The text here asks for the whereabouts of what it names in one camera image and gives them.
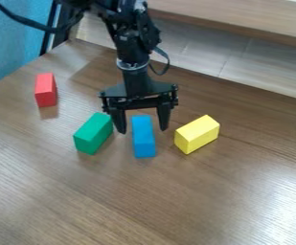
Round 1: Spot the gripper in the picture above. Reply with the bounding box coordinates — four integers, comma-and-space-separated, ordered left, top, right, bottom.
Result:
96, 59, 180, 135

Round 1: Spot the blue block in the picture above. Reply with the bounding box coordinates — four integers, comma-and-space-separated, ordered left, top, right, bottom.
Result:
129, 114, 158, 159

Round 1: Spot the green block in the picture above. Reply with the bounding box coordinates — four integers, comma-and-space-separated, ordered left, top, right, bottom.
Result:
72, 112, 115, 156

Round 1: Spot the yellow block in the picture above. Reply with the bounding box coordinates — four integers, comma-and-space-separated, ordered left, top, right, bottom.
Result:
172, 114, 222, 155

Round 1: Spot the red block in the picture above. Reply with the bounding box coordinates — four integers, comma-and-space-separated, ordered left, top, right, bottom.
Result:
34, 72, 59, 108

